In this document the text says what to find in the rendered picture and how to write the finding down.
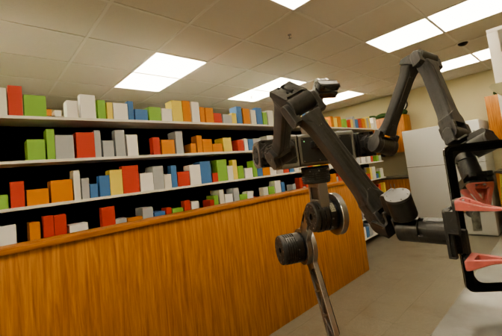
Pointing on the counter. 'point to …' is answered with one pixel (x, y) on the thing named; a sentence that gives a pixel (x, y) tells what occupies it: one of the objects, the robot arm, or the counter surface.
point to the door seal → (462, 211)
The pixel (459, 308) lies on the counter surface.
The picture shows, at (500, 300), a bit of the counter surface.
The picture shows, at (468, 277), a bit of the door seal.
